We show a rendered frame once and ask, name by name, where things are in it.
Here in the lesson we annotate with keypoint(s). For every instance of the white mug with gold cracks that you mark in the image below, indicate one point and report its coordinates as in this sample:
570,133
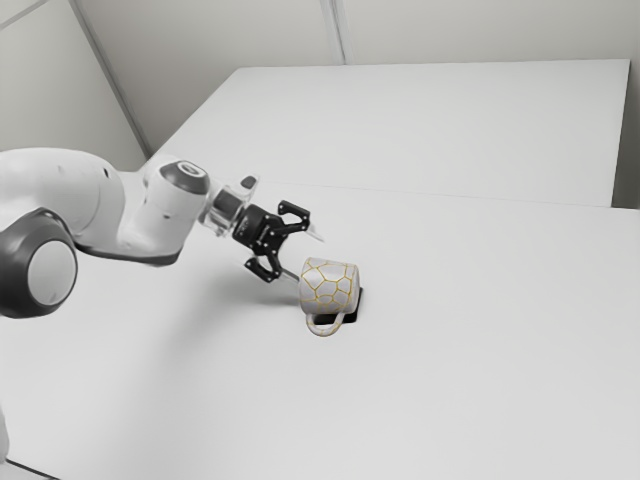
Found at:
327,292

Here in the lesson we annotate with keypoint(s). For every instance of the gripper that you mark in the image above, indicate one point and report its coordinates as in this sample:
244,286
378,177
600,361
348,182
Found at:
252,227

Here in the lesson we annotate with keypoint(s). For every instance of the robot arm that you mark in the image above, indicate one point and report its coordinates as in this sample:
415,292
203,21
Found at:
95,200

